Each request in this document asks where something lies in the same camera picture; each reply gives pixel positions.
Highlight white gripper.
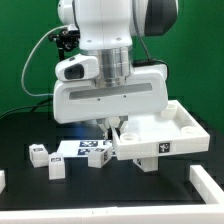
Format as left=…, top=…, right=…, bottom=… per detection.
left=53, top=64, right=168, bottom=139

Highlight white square tabletop part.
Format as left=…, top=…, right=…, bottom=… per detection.
left=111, top=100, right=210, bottom=160

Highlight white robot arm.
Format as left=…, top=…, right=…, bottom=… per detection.
left=53, top=0, right=178, bottom=130

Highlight white marker sheet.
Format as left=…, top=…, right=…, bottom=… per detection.
left=57, top=140, right=115, bottom=158

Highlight white workspace fence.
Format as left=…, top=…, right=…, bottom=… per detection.
left=0, top=165, right=224, bottom=224

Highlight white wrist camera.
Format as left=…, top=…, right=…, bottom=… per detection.
left=55, top=54, right=99, bottom=82

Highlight black cables on table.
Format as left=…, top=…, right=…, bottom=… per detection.
left=0, top=97, right=54, bottom=120

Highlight grey camera cable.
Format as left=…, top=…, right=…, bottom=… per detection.
left=21, top=25, right=70, bottom=98

